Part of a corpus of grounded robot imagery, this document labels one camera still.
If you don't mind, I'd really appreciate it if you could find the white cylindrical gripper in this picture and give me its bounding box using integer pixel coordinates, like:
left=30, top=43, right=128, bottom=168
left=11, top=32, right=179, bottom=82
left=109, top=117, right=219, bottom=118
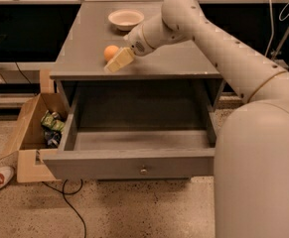
left=105, top=25, right=151, bottom=72

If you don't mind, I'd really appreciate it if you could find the orange fruit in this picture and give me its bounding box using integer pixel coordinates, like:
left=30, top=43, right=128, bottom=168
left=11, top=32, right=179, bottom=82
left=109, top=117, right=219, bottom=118
left=103, top=46, right=119, bottom=61

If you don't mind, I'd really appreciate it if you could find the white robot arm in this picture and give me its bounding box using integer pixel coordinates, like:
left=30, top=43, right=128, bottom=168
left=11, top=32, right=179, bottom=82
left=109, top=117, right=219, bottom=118
left=105, top=0, right=289, bottom=238

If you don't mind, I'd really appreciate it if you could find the grey open top drawer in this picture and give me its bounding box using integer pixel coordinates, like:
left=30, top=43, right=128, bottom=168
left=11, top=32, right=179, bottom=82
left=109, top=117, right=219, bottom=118
left=44, top=82, right=217, bottom=180

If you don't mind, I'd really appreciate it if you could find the round metal drawer knob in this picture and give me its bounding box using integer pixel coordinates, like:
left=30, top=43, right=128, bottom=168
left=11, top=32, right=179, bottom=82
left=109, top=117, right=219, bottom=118
left=140, top=167, right=148, bottom=175

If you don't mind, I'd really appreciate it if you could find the white paper bowl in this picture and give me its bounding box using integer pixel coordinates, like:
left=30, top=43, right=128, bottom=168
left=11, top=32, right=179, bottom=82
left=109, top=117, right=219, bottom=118
left=108, top=9, right=144, bottom=31

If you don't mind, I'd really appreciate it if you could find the grey wooden cabinet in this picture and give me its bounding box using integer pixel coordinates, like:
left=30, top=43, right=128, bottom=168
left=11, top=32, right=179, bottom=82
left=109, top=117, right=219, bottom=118
left=50, top=0, right=227, bottom=180

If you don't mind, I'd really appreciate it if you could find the green snack bag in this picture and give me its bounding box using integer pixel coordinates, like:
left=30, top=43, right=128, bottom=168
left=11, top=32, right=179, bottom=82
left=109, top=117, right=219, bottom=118
left=41, top=111, right=65, bottom=132

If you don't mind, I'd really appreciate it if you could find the blue snack bag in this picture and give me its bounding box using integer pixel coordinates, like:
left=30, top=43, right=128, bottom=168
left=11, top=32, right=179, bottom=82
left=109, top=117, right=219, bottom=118
left=44, top=131, right=62, bottom=149

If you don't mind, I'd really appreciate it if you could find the open cardboard box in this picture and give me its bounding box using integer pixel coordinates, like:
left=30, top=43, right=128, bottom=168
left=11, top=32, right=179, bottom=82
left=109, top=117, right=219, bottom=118
left=0, top=69, right=69, bottom=182

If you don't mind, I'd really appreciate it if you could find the black floor cable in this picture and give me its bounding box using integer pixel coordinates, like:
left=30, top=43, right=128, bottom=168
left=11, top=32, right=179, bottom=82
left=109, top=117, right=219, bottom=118
left=41, top=178, right=87, bottom=238

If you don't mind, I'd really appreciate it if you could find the white hanging cable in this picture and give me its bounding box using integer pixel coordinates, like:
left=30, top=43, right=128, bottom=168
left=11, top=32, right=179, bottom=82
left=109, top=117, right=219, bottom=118
left=263, top=0, right=289, bottom=58

